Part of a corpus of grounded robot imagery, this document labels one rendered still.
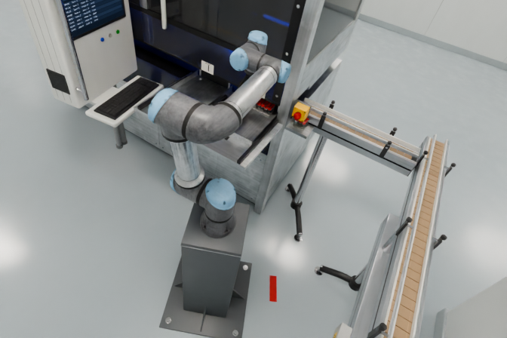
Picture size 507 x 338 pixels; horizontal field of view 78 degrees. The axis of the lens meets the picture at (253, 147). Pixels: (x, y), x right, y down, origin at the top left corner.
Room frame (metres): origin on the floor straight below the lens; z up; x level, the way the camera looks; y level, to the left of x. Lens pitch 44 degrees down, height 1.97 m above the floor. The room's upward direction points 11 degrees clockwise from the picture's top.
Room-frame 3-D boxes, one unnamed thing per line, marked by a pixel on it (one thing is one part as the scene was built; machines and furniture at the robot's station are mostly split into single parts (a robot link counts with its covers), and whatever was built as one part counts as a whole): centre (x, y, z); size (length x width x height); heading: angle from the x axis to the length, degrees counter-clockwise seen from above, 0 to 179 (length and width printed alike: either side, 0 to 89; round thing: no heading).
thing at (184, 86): (1.47, 0.38, 0.90); 0.34 x 0.26 x 0.04; 157
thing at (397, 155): (1.38, -0.53, 0.92); 0.69 x 0.15 x 0.16; 67
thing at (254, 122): (1.34, 0.07, 0.90); 0.34 x 0.26 x 0.04; 158
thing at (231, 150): (1.34, 0.25, 0.87); 0.70 x 0.48 x 0.02; 67
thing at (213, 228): (0.73, 0.09, 0.84); 0.15 x 0.15 x 0.10
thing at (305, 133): (1.39, -0.24, 0.87); 0.14 x 0.13 x 0.02; 157
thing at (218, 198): (0.73, 0.09, 0.96); 0.13 x 0.12 x 0.14; 69
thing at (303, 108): (1.35, -0.21, 1.00); 0.08 x 0.07 x 0.07; 157
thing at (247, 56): (1.06, 0.09, 1.39); 0.11 x 0.11 x 0.08; 69
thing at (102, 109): (1.42, 0.77, 0.82); 0.40 x 0.14 x 0.02; 165
